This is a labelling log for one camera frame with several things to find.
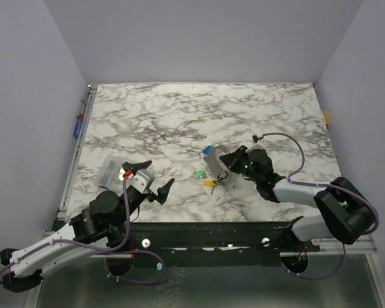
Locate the black key tag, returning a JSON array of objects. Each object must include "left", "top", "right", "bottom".
[{"left": 216, "top": 171, "right": 229, "bottom": 185}]

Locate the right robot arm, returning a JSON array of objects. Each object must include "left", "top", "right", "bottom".
[{"left": 219, "top": 146, "right": 379, "bottom": 251}]

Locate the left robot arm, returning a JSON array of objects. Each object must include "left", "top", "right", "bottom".
[{"left": 0, "top": 160, "right": 174, "bottom": 293}]

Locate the blue key tag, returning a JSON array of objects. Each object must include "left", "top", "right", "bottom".
[{"left": 202, "top": 145, "right": 212, "bottom": 161}]

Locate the clear plastic bag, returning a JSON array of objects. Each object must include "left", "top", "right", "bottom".
[{"left": 95, "top": 155, "right": 126, "bottom": 193}]

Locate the yellow key tag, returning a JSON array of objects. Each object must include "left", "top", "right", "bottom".
[{"left": 203, "top": 180, "right": 217, "bottom": 187}]

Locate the green key tag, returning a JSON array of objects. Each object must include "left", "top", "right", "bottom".
[{"left": 194, "top": 171, "right": 207, "bottom": 178}]

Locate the blue red clamp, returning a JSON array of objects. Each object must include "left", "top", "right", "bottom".
[{"left": 73, "top": 98, "right": 86, "bottom": 139}]

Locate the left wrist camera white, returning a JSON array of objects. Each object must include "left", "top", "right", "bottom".
[{"left": 129, "top": 169, "right": 154, "bottom": 194}]

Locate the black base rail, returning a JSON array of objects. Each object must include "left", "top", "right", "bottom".
[{"left": 107, "top": 222, "right": 320, "bottom": 273}]

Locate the yellow tag on wall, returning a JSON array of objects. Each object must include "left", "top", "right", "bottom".
[{"left": 322, "top": 111, "right": 329, "bottom": 125}]

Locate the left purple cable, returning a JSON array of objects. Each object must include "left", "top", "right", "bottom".
[{"left": 0, "top": 176, "right": 142, "bottom": 283}]

